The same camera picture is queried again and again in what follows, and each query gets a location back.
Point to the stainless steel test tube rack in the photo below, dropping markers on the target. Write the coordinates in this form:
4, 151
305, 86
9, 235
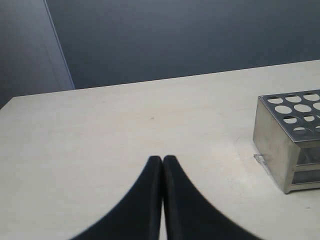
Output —
287, 135

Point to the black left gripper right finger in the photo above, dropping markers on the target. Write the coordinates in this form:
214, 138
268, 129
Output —
189, 215

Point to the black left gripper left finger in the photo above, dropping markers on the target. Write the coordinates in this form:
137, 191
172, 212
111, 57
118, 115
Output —
137, 216

